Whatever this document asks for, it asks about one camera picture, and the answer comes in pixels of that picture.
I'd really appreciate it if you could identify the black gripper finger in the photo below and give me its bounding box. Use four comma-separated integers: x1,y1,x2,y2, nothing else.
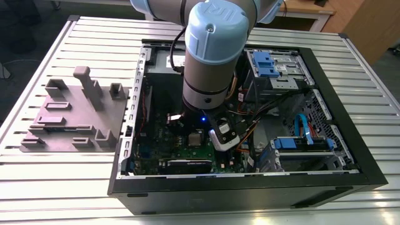
166,112,185,129

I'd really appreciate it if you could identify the silver square CPU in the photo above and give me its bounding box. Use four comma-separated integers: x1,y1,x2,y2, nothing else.
188,132,204,147

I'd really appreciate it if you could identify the green motherboard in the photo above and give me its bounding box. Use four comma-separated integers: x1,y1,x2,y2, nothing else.
133,111,248,175

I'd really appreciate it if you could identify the grey power supply unit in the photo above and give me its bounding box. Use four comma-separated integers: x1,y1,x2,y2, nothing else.
145,50,188,106

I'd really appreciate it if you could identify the black graphics card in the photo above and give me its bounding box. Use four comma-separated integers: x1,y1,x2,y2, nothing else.
158,158,213,174

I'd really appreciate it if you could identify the grey metal drive cage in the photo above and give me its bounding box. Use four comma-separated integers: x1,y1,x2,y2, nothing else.
241,48,314,102

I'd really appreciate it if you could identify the grey plastic parts rack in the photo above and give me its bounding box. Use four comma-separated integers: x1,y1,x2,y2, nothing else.
18,66,130,153

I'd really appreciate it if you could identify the hard disk in blue carrier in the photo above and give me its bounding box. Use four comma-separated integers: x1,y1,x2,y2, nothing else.
270,137,336,152

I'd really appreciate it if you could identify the grey metal disk bay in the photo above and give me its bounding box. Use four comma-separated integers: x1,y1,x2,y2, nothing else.
256,137,356,174

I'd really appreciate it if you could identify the black open PC case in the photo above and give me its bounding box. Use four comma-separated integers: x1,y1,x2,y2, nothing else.
106,38,389,216

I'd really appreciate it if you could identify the dark RAM stick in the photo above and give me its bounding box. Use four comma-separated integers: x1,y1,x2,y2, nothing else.
42,126,78,132

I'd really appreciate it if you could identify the wooden cabinet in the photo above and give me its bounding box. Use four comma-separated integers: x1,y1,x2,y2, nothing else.
321,0,400,66

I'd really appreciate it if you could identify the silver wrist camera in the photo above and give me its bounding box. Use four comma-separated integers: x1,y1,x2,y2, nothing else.
208,116,241,151

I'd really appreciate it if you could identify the thick black camera cable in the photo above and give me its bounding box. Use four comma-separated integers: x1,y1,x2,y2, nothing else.
169,25,189,74

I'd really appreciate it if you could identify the black wire bundle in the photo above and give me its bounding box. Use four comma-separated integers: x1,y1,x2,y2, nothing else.
237,90,310,141

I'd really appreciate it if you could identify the blue plastic drive bracket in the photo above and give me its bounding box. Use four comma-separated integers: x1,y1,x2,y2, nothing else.
252,51,276,77

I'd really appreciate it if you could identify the light blue flat wire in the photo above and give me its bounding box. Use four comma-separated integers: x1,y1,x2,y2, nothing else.
294,113,314,145

